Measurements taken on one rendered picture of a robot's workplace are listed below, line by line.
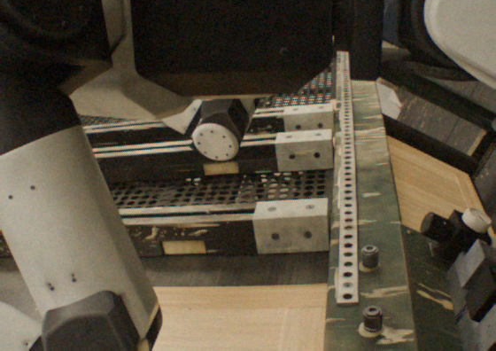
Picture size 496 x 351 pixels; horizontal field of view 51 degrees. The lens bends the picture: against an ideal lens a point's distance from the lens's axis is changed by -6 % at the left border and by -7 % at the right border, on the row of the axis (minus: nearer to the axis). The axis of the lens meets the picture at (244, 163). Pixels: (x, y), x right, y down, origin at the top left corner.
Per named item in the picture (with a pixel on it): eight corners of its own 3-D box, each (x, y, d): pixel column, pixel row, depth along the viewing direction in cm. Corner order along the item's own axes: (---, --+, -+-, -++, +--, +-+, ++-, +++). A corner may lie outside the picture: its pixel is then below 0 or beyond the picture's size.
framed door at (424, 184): (535, 342, 123) (540, 337, 122) (335, 258, 122) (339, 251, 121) (465, 178, 204) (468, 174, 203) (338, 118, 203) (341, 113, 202)
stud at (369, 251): (378, 269, 78) (378, 252, 77) (361, 269, 79) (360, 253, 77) (378, 260, 80) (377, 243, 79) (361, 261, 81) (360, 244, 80)
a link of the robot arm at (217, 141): (283, 105, 98) (224, -3, 86) (266, 153, 89) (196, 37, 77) (229, 119, 104) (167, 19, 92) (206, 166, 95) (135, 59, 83)
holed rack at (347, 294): (359, 305, 72) (359, 301, 71) (337, 306, 72) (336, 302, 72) (347, 39, 219) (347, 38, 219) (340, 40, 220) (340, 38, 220)
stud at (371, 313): (383, 334, 66) (383, 315, 64) (363, 334, 66) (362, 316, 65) (382, 321, 68) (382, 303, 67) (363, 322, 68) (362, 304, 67)
